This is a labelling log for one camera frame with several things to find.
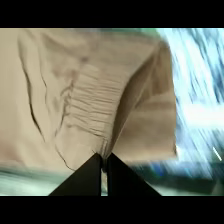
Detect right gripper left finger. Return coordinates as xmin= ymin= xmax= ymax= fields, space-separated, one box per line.
xmin=48 ymin=152 xmax=103 ymax=197

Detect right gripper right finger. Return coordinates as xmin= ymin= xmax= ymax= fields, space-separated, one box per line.
xmin=106 ymin=152 xmax=162 ymax=197

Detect beige pants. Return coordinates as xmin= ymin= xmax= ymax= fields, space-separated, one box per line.
xmin=0 ymin=28 xmax=178 ymax=173

